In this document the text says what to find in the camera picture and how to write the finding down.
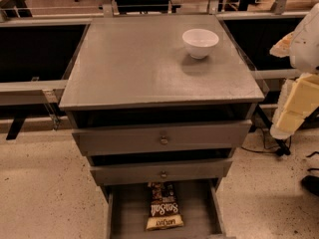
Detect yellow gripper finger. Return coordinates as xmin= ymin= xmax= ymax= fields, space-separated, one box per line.
xmin=269 ymin=33 xmax=293 ymax=58
xmin=270 ymin=73 xmax=319 ymax=139

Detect brown chip bag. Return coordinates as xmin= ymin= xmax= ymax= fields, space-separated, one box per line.
xmin=146 ymin=182 xmax=183 ymax=231

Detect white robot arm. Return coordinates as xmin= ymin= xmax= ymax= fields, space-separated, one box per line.
xmin=270 ymin=4 xmax=319 ymax=139

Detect middle grey drawer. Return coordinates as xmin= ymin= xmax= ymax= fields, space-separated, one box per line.
xmin=91 ymin=158 xmax=232 ymax=185

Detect grey drawer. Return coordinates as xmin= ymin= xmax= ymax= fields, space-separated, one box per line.
xmin=106 ymin=179 xmax=236 ymax=239
xmin=73 ymin=119 xmax=252 ymax=156
xmin=91 ymin=158 xmax=232 ymax=185

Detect grey wooden drawer cabinet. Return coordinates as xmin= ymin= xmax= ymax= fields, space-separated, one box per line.
xmin=59 ymin=14 xmax=266 ymax=197

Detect bottom grey drawer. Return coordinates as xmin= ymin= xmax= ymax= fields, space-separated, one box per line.
xmin=106 ymin=179 xmax=236 ymax=239

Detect top grey drawer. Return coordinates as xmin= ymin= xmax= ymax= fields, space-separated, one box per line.
xmin=73 ymin=119 xmax=252 ymax=156

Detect white ceramic bowl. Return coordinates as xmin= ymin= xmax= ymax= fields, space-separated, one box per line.
xmin=182 ymin=29 xmax=219 ymax=59

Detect black object at right edge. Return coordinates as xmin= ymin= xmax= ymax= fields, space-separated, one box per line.
xmin=301 ymin=175 xmax=319 ymax=196

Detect right metal rail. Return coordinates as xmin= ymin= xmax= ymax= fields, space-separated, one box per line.
xmin=251 ymin=69 xmax=301 ymax=93

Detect metal rail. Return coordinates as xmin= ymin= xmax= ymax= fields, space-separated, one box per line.
xmin=0 ymin=80 xmax=67 ymax=106
xmin=251 ymin=69 xmax=301 ymax=93

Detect black floor cable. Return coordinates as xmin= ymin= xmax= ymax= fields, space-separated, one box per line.
xmin=240 ymin=126 xmax=293 ymax=157

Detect left metal rail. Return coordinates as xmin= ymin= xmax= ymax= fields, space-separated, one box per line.
xmin=0 ymin=80 xmax=67 ymax=106

